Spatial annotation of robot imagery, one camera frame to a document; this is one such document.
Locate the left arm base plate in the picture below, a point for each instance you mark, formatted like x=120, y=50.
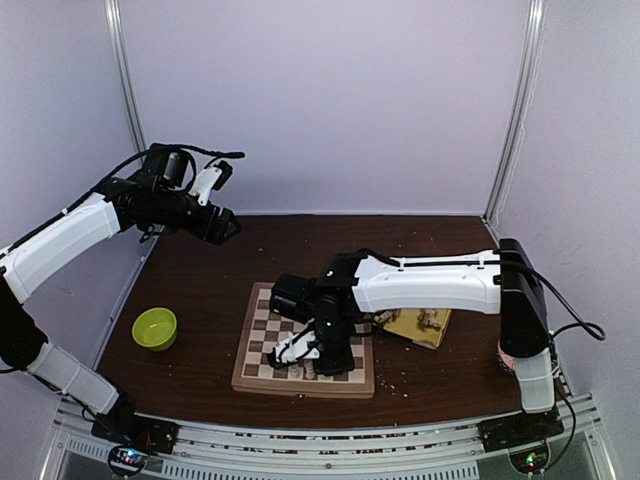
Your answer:
x=149, y=435

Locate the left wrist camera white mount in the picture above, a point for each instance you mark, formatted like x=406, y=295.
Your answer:
x=211, y=178

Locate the wooden chessboard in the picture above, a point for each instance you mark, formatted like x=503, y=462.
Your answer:
x=262, y=330

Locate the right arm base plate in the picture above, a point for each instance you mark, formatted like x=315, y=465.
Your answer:
x=518, y=429

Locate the right aluminium corner post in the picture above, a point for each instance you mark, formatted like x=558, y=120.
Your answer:
x=521, y=101

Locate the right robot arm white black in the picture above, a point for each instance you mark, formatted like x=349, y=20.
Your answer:
x=501, y=281

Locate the pile of white chess pieces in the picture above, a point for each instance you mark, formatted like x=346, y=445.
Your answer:
x=427, y=319

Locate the green bowl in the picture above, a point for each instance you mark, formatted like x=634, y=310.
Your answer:
x=155, y=329

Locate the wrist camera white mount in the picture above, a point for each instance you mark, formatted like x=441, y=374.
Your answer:
x=211, y=178
x=293, y=349

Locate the pile of white pawns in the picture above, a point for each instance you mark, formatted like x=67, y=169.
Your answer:
x=388, y=316

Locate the green circuit board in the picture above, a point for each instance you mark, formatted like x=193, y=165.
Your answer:
x=530, y=461
x=124, y=460

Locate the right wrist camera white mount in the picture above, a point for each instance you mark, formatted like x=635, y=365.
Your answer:
x=293, y=349

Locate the right green circuit board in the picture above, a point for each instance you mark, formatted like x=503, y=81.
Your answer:
x=530, y=461

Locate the left aluminium corner post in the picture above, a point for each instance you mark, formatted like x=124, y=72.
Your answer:
x=118, y=43

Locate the gold metal tray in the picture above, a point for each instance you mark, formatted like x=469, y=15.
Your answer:
x=406, y=326

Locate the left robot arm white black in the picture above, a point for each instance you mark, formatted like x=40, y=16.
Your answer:
x=167, y=186

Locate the aluminium corner post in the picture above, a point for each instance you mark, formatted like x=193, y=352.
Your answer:
x=118, y=43
x=521, y=101

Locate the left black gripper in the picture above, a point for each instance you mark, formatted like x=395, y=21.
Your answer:
x=216, y=235

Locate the red patterned bowl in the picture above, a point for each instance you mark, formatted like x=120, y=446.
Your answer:
x=506, y=362

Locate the left green circuit board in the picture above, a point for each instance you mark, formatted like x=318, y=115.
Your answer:
x=124, y=460

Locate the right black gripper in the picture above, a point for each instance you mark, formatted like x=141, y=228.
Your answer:
x=344, y=363

